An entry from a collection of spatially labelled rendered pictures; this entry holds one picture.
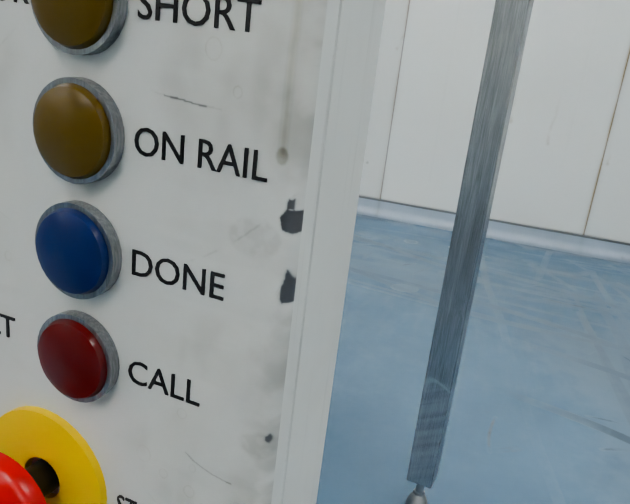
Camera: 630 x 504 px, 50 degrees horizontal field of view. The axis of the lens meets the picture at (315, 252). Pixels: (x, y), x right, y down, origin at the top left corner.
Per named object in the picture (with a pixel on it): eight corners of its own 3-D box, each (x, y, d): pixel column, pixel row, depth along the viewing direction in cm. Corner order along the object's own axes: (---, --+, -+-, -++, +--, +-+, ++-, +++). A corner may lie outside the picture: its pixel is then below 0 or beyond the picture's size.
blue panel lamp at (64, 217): (99, 310, 20) (100, 220, 19) (28, 287, 21) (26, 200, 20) (117, 301, 20) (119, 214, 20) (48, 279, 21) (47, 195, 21)
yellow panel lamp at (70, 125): (101, 191, 19) (102, 89, 18) (25, 172, 20) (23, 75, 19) (120, 186, 19) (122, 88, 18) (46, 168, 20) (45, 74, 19)
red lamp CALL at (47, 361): (98, 416, 21) (99, 336, 20) (31, 389, 22) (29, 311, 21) (115, 404, 22) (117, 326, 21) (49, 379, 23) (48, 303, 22)
